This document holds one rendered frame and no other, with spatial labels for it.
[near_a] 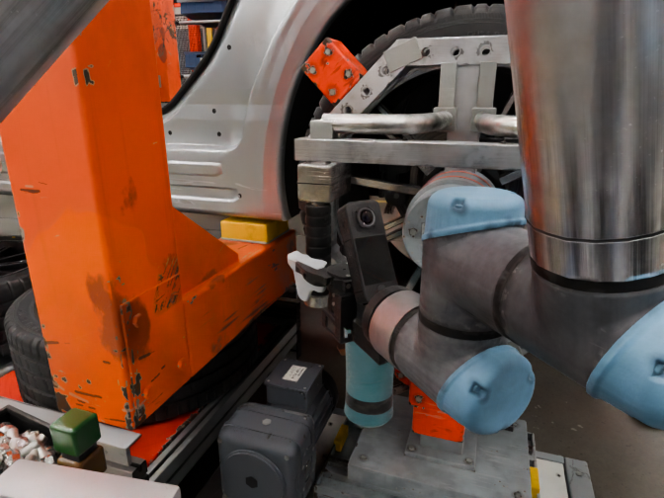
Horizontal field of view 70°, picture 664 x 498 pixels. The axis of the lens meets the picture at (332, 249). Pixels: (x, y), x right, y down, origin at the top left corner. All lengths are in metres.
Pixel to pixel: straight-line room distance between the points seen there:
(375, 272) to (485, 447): 0.84
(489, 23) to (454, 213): 0.57
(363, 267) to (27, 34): 0.36
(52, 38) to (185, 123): 1.00
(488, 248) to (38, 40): 0.28
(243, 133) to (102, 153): 0.50
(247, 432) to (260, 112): 0.69
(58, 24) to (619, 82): 0.25
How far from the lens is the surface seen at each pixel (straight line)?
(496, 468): 1.24
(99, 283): 0.76
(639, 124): 0.23
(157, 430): 1.28
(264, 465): 0.99
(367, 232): 0.52
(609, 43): 0.22
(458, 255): 0.35
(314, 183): 0.63
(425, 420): 0.99
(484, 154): 0.61
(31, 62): 0.28
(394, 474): 1.18
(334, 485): 1.26
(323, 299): 0.67
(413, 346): 0.43
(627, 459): 1.78
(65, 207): 0.76
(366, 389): 0.84
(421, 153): 0.62
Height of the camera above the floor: 1.04
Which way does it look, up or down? 18 degrees down
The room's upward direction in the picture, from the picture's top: straight up
